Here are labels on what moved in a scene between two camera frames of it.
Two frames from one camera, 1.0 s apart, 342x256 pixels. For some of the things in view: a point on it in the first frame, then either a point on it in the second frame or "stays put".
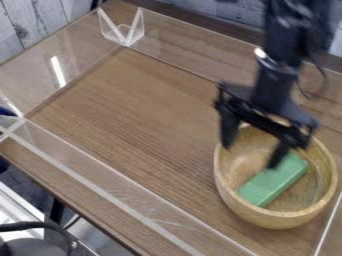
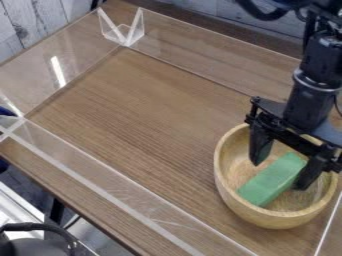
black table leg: x=56 y=211 stays put
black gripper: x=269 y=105 → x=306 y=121
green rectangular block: x=267 y=185 stays put
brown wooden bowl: x=247 y=159 stays put
